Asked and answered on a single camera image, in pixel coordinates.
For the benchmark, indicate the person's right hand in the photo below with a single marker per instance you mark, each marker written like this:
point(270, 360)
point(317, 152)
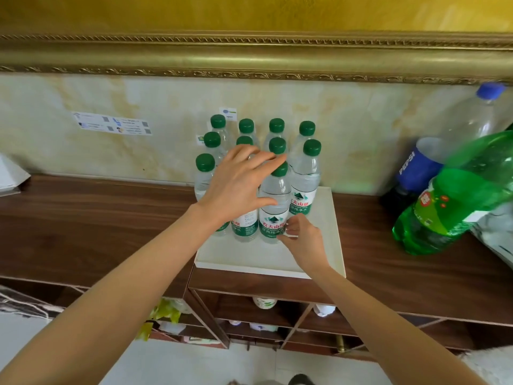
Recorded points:
point(306, 244)

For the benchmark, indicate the person's left hand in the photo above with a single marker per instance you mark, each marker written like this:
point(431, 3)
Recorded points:
point(230, 184)

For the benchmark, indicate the person's left thumb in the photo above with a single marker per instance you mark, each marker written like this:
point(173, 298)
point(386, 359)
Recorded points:
point(260, 202)

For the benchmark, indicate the person's right thumb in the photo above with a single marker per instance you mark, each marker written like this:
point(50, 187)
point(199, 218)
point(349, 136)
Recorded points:
point(297, 222)

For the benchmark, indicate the clear green-capped water bottle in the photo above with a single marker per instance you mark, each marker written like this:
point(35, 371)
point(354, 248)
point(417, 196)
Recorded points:
point(274, 192)

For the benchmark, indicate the person's left forearm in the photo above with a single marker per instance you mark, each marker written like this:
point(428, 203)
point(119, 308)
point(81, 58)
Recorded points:
point(112, 300)

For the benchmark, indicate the person's right forearm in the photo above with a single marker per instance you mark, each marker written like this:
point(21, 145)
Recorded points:
point(384, 328)

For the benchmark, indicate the white square tray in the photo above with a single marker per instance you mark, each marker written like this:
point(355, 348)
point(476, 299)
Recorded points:
point(320, 252)

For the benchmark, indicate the group of green-capped bottles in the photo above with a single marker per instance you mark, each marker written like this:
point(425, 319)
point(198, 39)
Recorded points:
point(305, 182)

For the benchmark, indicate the white bottle with green label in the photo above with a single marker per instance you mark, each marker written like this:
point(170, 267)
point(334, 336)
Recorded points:
point(265, 303)

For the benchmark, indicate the white bottle with blue label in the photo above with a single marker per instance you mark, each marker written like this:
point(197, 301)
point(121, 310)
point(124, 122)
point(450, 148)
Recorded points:
point(324, 309)

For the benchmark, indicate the brass pipe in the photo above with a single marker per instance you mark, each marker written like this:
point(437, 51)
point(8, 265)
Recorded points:
point(342, 344)

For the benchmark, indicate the yellow plastic packaging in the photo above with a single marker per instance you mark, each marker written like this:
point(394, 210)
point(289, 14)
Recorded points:
point(162, 316)

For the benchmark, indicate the person's dark shoe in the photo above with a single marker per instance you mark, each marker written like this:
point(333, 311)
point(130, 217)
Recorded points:
point(301, 380)

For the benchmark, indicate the dark wooden shelf cabinet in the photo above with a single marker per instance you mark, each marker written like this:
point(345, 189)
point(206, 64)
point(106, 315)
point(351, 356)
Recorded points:
point(100, 224)

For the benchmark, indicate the large green soda bottle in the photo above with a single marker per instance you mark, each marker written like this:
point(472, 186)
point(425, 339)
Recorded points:
point(461, 196)

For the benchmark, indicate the large blue-label cola bottle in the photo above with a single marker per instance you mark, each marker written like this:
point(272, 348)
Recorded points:
point(461, 128)

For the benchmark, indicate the clear plastic bag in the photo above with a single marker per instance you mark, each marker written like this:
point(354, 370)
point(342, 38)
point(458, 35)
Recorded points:
point(495, 236)

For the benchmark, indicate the white fluffy cloth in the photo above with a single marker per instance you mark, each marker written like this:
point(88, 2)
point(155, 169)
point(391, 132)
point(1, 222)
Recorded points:
point(491, 366)

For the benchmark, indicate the white cardboard box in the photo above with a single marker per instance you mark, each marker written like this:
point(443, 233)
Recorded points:
point(10, 176)

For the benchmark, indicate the small green-white wall sticker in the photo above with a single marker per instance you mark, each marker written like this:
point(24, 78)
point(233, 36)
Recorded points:
point(200, 140)

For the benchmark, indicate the small white wall sticker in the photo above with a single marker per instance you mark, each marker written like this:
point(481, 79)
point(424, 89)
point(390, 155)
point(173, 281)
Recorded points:
point(229, 112)

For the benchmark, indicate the gold ornate frame moulding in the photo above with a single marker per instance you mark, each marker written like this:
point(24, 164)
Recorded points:
point(256, 56)

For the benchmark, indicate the long white wall sticker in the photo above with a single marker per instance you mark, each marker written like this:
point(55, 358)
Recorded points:
point(112, 124)

